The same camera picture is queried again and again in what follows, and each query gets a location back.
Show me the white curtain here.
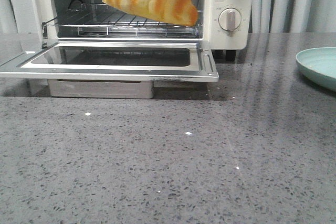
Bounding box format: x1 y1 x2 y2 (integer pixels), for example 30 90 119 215
1 0 335 34

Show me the metal door handle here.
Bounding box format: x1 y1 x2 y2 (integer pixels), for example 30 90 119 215
47 79 154 99

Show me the glass oven door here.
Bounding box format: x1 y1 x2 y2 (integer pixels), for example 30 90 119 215
1 40 219 82

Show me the light green plate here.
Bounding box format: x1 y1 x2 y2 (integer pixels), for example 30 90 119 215
296 47 335 91

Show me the lower oven control knob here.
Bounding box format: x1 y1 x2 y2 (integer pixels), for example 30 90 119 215
218 8 241 31

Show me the wire oven rack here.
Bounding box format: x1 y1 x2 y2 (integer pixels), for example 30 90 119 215
41 3 203 48

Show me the golden croissant bread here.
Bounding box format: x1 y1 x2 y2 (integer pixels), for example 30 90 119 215
102 0 198 26

